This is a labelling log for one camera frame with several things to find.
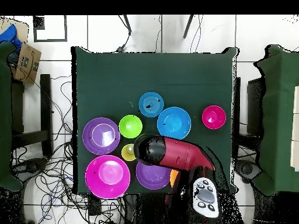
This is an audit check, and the small red bowl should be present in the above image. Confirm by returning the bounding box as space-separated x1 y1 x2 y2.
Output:
201 105 227 130

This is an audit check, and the yellow cup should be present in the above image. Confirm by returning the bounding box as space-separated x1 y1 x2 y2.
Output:
120 143 137 162

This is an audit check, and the cardboard box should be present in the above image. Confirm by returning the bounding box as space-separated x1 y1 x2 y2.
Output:
13 42 43 85

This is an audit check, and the black camera tripod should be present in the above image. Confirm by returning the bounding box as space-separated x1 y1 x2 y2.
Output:
123 15 195 40

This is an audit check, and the translucent teal bowl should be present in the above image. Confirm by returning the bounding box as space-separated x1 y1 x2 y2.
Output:
138 92 165 118

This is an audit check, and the purple bowl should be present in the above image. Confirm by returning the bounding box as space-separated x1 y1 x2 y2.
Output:
135 160 172 190
82 117 121 156

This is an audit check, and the large pink bowl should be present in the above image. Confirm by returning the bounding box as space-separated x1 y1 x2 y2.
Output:
84 155 131 200

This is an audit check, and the grey pedestal leg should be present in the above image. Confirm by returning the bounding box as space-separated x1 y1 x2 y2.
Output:
234 159 262 181
12 157 48 179

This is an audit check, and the tangle of floor cables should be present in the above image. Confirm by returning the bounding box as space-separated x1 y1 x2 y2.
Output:
11 74 128 224

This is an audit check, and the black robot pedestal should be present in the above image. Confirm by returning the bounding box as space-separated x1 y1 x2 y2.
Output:
123 193 169 224

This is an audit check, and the black wooden stand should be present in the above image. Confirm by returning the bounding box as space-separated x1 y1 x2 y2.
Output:
11 73 54 157
233 76 266 159

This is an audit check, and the black power strip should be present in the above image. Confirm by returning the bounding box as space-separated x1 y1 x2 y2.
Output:
88 194 102 216

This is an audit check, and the blue cloth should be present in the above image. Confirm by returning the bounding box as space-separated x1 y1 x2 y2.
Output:
0 23 23 51

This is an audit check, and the large yellow bowl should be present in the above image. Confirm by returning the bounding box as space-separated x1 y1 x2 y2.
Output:
169 169 180 188

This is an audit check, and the blue bowl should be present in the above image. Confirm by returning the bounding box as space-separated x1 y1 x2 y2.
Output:
157 106 192 141

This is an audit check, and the small green bowl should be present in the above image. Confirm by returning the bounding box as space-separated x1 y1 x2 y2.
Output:
118 114 144 139

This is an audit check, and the dark green tablecloth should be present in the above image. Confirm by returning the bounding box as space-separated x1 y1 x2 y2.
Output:
71 45 239 195

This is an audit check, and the white box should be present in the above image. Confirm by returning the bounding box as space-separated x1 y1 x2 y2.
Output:
290 85 299 172

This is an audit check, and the green cloth side table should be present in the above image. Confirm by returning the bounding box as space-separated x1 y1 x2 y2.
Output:
252 44 299 197
0 41 24 193

